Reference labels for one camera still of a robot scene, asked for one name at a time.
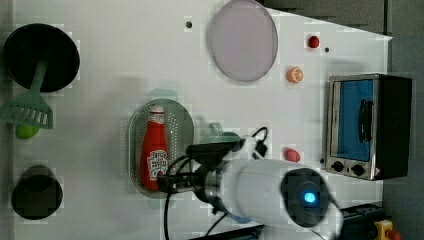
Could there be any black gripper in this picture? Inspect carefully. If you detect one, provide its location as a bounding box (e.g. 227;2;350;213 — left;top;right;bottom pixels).
157;139;245;200

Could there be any red felt ketchup bottle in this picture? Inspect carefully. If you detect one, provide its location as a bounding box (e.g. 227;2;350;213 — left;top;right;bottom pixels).
140;105;168;191

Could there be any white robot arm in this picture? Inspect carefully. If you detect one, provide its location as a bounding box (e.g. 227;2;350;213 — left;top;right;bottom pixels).
158;137;343;240

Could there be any green oval strainer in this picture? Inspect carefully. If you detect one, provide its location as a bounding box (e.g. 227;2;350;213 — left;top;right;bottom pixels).
127;89;194;210

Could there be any green metal cup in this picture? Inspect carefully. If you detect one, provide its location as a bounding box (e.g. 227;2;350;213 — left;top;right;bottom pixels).
209;122;241;143

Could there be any blue bowl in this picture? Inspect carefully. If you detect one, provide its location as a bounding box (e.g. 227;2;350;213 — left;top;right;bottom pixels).
230;214;252;224

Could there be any pink toy strawberry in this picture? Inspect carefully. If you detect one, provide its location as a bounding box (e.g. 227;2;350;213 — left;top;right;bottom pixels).
283;148;301;163

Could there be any purple oval plate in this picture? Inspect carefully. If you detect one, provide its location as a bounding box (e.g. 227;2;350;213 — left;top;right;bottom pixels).
209;0;278;82

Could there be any toy orange half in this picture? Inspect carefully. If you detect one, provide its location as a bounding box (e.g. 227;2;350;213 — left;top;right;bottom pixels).
286;67;304;83

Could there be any red toy strawberry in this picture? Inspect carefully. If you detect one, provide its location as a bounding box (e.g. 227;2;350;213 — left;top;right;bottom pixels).
308;36;320;48

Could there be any black toaster oven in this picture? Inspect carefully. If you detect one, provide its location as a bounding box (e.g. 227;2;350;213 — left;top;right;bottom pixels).
325;74;412;181

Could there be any black cylindrical cup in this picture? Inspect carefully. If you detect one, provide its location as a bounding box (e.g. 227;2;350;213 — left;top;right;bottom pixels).
11;165;63;220

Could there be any green slotted spatula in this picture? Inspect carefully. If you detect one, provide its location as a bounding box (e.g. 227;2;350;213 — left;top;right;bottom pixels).
0;60;53;129

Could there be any green toy lime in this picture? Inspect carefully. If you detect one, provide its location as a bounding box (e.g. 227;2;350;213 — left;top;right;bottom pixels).
15;125;39;140

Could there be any yellow red emergency button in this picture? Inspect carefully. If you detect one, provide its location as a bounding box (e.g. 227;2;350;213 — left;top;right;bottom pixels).
374;220;402;240

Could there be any black round pan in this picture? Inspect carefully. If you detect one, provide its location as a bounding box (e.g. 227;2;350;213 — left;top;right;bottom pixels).
3;23;80;92

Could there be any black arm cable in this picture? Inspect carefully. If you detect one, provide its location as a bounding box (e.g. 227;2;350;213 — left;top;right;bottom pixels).
163;126;270;240

